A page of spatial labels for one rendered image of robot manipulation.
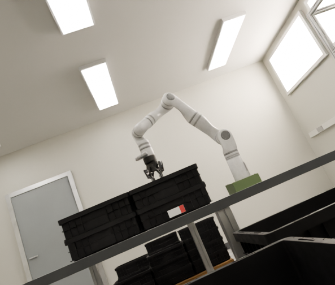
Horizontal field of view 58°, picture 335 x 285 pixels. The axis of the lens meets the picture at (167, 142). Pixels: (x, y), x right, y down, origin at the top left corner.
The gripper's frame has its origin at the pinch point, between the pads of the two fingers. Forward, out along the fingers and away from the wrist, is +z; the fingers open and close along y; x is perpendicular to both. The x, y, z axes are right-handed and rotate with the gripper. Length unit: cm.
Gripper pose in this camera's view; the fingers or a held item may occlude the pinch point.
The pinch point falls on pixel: (157, 180)
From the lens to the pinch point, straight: 170.9
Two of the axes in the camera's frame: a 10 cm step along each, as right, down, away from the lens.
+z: 3.8, 8.9, -2.5
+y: -7.0, 4.5, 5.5
